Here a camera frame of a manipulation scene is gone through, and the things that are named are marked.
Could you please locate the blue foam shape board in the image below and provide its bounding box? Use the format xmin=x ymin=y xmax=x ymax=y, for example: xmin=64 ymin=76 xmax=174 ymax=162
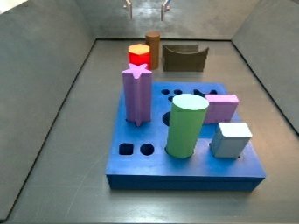
xmin=106 ymin=82 xmax=267 ymax=191

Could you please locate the dark olive arch block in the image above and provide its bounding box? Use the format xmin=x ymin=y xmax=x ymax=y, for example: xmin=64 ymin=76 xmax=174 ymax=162
xmin=162 ymin=45 xmax=209 ymax=72

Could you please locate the light blue square peg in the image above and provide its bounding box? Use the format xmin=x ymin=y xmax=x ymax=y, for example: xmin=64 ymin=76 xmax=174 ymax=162
xmin=209 ymin=122 xmax=252 ymax=158

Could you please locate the purple star peg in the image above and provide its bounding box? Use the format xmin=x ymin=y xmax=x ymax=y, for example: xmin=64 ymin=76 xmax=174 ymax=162
xmin=121 ymin=63 xmax=152 ymax=127

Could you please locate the green cylinder peg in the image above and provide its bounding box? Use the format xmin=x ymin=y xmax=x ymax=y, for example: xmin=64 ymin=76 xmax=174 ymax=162
xmin=165 ymin=94 xmax=209 ymax=158

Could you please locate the pink rectangular block peg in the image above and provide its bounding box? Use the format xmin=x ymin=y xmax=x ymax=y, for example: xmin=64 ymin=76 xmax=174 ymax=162
xmin=204 ymin=94 xmax=239 ymax=124

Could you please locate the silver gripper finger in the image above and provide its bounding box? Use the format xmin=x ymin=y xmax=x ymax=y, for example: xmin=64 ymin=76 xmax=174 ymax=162
xmin=124 ymin=0 xmax=132 ymax=19
xmin=160 ymin=0 xmax=170 ymax=21

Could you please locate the red hexagonal peg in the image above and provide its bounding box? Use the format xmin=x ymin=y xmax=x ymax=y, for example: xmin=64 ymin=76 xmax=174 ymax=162
xmin=128 ymin=44 xmax=150 ymax=66

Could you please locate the brown round cylinder peg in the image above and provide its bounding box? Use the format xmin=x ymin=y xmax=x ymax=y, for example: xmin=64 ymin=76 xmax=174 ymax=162
xmin=144 ymin=31 xmax=160 ymax=70

